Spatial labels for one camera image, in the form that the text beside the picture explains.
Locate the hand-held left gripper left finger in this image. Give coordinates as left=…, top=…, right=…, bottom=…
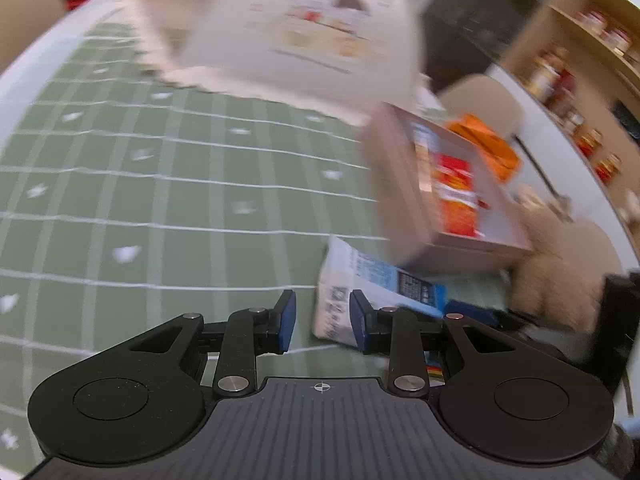
left=131, top=289, right=297, bottom=400

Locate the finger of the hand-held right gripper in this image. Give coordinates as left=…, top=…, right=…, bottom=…
left=445, top=300, right=500, bottom=327

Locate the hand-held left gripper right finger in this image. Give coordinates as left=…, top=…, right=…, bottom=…
left=349, top=289, right=516, bottom=398

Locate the blue and white packet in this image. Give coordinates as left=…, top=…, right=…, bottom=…
left=311, top=236, right=448, bottom=350

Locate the pink box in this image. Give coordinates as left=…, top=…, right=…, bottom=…
left=361, top=102, right=536, bottom=273

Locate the red snack bag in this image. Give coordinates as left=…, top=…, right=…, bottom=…
left=432, top=152, right=488, bottom=238

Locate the brown teddy bear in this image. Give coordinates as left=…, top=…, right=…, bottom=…
left=507, top=195, right=626, bottom=333

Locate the green grid tablecloth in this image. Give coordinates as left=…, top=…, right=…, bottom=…
left=0, top=22, right=511, bottom=461

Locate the orange snack packet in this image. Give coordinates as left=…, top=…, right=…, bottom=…
left=445, top=114, right=523, bottom=183

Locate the row of red jars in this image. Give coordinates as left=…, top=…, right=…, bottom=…
left=525, top=7, right=633, bottom=183

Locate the white printed tote bag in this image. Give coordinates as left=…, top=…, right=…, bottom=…
left=132, top=0, right=426, bottom=126

